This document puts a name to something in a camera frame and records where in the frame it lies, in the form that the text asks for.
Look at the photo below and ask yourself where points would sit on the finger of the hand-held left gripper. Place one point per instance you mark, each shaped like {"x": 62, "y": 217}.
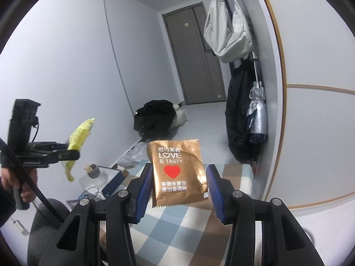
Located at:
{"x": 47, "y": 145}
{"x": 69, "y": 155}

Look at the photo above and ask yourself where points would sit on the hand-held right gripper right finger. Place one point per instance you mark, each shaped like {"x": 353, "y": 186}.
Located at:
{"x": 216, "y": 194}

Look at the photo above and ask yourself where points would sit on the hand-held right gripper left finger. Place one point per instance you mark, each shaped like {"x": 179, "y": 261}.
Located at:
{"x": 142, "y": 194}

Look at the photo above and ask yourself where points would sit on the printed yellow plastic bag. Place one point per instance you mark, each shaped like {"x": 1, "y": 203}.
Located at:
{"x": 79, "y": 138}

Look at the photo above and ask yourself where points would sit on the brown red-printed sachet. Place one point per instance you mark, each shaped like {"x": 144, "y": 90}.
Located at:
{"x": 177, "y": 171}

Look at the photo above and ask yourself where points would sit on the person's left forearm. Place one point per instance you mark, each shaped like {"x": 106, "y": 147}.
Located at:
{"x": 7, "y": 205}

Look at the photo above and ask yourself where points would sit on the white shoulder bag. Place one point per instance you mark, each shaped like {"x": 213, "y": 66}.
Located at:
{"x": 227, "y": 33}

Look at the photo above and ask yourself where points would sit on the person's left hand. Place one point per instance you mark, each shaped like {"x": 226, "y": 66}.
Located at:
{"x": 29, "y": 183}

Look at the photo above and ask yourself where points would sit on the dark blue box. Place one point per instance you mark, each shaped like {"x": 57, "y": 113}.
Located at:
{"x": 115, "y": 180}

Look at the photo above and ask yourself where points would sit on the white bedside table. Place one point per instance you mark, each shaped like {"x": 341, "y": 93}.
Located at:
{"x": 83, "y": 185}

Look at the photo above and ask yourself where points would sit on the cup with chopsticks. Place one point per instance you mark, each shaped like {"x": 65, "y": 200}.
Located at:
{"x": 95, "y": 176}

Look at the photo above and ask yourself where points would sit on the clear plastic bag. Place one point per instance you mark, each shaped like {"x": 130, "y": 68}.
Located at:
{"x": 133, "y": 155}

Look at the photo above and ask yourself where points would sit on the plaid bed sheet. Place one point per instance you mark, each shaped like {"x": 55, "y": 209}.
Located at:
{"x": 183, "y": 227}

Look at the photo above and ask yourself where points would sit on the black clothes pile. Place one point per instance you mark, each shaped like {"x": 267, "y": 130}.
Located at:
{"x": 155, "y": 116}

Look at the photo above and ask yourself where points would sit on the black hanging jacket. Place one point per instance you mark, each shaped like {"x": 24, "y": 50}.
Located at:
{"x": 240, "y": 116}

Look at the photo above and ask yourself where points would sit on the person's grey trouser leg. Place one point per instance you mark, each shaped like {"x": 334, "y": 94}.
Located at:
{"x": 47, "y": 235}

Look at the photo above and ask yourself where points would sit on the white cloth bag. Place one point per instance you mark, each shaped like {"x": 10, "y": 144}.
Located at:
{"x": 179, "y": 117}

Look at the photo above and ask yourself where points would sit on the white power adapter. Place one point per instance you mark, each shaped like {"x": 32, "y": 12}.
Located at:
{"x": 18, "y": 227}

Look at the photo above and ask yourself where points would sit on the silver folded umbrella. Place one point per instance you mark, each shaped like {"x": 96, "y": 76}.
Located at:
{"x": 258, "y": 113}

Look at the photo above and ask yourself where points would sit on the white wood-trimmed wardrobe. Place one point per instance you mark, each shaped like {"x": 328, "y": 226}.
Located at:
{"x": 319, "y": 130}

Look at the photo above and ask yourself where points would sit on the grey door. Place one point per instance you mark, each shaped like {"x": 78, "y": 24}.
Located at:
{"x": 194, "y": 61}

